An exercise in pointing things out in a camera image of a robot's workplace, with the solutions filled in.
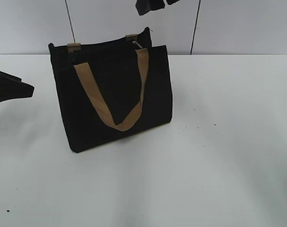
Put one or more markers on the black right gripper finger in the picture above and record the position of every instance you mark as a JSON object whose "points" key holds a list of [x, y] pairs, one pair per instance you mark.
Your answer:
{"points": [[170, 2], [145, 6]]}

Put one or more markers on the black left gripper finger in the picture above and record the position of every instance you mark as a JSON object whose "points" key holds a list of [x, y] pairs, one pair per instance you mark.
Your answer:
{"points": [[12, 87]]}

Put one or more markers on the silver zipper pull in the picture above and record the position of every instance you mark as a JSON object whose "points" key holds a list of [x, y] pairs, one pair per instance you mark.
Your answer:
{"points": [[137, 44]]}

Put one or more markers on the black tote bag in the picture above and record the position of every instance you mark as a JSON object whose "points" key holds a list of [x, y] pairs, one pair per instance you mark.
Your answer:
{"points": [[111, 90]]}

